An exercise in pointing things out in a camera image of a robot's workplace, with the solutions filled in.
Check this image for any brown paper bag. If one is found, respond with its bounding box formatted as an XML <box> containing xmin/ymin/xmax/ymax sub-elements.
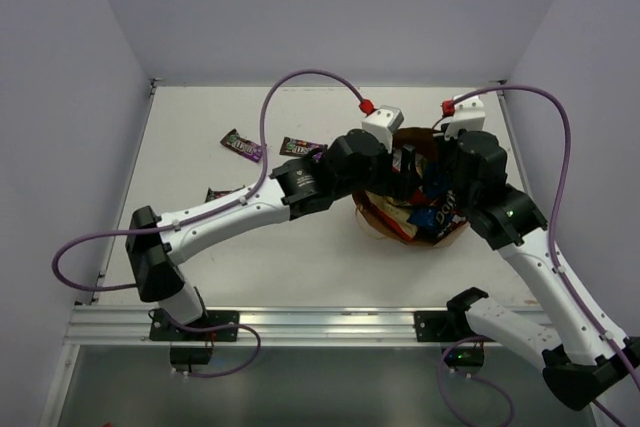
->
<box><xmin>352</xmin><ymin>127</ymin><xmax>468</xmax><ymax>249</ymax></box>

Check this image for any blue snack packet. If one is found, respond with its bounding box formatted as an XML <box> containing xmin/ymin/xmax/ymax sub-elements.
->
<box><xmin>407</xmin><ymin>159</ymin><xmax>467</xmax><ymax>244</ymax></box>

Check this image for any brown m&m's packet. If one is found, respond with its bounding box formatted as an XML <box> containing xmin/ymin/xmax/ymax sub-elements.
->
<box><xmin>220</xmin><ymin>129</ymin><xmax>264</xmax><ymax>163</ymax></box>
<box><xmin>204</xmin><ymin>186</ymin><xmax>244</xmax><ymax>203</ymax></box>
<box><xmin>279</xmin><ymin>136</ymin><xmax>327</xmax><ymax>158</ymax></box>

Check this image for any brown M&M's packet front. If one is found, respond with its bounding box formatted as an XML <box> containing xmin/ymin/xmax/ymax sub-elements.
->
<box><xmin>204</xmin><ymin>186</ymin><xmax>244</xmax><ymax>203</ymax></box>

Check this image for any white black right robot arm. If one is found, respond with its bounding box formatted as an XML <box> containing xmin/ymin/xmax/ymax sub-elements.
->
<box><xmin>435</xmin><ymin>131</ymin><xmax>639</xmax><ymax>411</ymax></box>

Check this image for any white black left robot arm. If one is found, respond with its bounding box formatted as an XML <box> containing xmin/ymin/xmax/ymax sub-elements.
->
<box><xmin>125</xmin><ymin>129</ymin><xmax>421</xmax><ymax>340</ymax></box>

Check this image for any red snack bag with barcode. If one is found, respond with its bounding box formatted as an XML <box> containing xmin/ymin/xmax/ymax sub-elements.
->
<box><xmin>390</xmin><ymin>147</ymin><xmax>426</xmax><ymax>200</ymax></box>

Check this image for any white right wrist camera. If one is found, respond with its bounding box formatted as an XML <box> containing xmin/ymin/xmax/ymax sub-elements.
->
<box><xmin>441</xmin><ymin>95</ymin><xmax>486</xmax><ymax>140</ymax></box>

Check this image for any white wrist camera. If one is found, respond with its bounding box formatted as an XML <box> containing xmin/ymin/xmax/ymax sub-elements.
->
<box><xmin>361</xmin><ymin>106</ymin><xmax>404</xmax><ymax>153</ymax></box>
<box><xmin>441</xmin><ymin>95</ymin><xmax>486</xmax><ymax>140</ymax></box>

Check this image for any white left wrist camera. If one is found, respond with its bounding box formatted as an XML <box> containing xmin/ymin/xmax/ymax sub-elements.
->
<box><xmin>361</xmin><ymin>106</ymin><xmax>404</xmax><ymax>153</ymax></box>

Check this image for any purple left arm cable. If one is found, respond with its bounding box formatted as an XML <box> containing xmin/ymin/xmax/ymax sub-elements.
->
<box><xmin>52</xmin><ymin>69</ymin><xmax>374</xmax><ymax>292</ymax></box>

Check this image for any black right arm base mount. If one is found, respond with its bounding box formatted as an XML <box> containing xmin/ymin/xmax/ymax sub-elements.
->
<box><xmin>413</xmin><ymin>287</ymin><xmax>489</xmax><ymax>373</ymax></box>

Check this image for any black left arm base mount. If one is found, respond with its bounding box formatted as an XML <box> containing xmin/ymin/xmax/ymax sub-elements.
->
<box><xmin>148</xmin><ymin>309</ymin><xmax>240</xmax><ymax>371</ymax></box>

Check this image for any aluminium front rail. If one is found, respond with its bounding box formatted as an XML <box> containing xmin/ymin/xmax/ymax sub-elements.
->
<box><xmin>64</xmin><ymin>306</ymin><xmax>417</xmax><ymax>347</ymax></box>

